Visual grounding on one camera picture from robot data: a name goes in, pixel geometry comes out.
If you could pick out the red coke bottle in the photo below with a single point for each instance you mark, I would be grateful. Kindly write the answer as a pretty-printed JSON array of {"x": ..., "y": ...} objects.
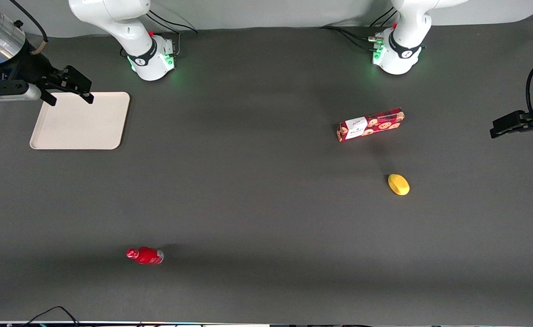
[{"x": 147, "y": 255}]

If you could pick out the beige plastic tray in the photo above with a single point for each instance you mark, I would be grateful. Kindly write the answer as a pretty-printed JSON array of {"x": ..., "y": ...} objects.
[{"x": 85, "y": 122}]

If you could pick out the red cookie box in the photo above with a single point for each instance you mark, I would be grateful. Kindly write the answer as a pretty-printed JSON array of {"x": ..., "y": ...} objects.
[{"x": 375, "y": 123}]

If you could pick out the yellow lemon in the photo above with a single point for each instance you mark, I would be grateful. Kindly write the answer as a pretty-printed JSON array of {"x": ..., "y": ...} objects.
[{"x": 399, "y": 185}]

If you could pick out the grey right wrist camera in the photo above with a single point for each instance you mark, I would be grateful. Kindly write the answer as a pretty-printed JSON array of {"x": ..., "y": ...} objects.
[{"x": 17, "y": 93}]

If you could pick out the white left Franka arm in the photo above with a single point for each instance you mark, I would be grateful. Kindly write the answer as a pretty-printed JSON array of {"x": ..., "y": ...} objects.
[{"x": 402, "y": 41}]

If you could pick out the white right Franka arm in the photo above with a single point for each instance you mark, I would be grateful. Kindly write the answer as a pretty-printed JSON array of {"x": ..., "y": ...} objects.
[{"x": 125, "y": 27}]

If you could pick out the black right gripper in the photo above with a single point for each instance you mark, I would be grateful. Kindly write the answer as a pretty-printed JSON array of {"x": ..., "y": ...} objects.
[{"x": 31, "y": 66}]

